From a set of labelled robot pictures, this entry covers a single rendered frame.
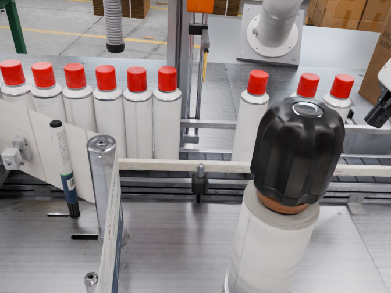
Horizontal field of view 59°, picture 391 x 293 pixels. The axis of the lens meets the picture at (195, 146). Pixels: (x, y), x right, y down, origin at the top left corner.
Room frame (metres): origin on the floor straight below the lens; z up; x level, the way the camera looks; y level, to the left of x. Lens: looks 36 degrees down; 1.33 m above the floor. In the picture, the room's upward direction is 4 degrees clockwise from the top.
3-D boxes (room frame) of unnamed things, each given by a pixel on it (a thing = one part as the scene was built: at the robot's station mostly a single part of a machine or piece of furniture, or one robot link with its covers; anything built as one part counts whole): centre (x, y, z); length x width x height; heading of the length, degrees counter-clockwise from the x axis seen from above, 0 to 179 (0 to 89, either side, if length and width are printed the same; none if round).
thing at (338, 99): (0.58, -0.25, 0.98); 0.05 x 0.05 x 0.20
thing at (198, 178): (0.47, -0.01, 0.89); 0.03 x 0.03 x 0.12; 4
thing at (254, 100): (0.57, -0.10, 0.98); 0.05 x 0.05 x 0.20
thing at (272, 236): (0.28, -0.10, 1.03); 0.09 x 0.09 x 0.30
